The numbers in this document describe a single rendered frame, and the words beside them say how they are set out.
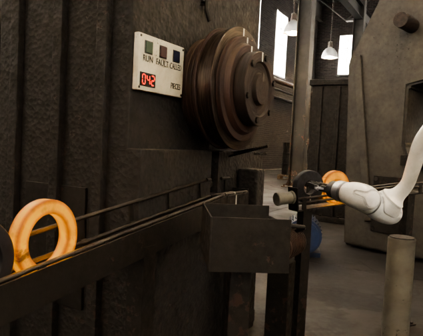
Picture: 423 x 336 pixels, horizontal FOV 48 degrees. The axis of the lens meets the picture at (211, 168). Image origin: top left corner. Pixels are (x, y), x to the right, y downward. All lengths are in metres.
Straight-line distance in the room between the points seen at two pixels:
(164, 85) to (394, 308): 1.43
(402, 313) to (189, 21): 1.56
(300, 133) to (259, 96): 8.96
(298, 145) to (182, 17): 9.07
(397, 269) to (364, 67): 2.61
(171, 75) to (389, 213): 1.03
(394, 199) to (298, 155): 8.76
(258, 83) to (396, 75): 2.76
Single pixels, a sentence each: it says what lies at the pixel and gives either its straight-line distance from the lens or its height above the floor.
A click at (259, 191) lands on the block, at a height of 0.70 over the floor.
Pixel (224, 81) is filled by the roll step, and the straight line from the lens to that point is 1.70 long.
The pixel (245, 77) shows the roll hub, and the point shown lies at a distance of 1.70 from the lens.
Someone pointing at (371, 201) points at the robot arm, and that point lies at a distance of 1.91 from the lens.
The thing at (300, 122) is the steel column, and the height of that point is 1.47.
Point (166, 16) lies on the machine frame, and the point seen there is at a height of 1.33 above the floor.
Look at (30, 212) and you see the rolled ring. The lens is 1.10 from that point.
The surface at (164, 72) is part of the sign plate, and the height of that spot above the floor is 1.13.
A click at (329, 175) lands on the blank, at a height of 0.78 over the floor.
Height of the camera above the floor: 0.90
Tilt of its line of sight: 3 degrees down
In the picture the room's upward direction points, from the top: 3 degrees clockwise
